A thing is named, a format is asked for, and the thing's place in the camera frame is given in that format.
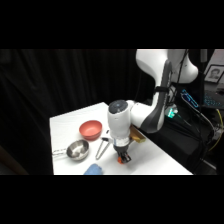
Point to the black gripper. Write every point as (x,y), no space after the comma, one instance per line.
(121,150)

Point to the red textured ball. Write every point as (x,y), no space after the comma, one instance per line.
(119,161)

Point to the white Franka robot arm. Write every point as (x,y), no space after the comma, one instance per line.
(151,100)

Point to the pink bowl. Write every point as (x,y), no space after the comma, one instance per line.
(90,129)

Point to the metal tongs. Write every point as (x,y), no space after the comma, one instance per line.
(101,150)

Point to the blue cloth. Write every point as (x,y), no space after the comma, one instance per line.
(93,169)

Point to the black covered robot stand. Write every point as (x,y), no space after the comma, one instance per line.
(180,140)

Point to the small green light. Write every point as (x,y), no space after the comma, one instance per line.
(171,112)

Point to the blue lit device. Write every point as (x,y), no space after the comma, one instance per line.
(189,99)

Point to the black curtain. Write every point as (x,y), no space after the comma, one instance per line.
(36,100)

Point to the framed portrait picture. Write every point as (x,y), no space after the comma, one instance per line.
(214,73)

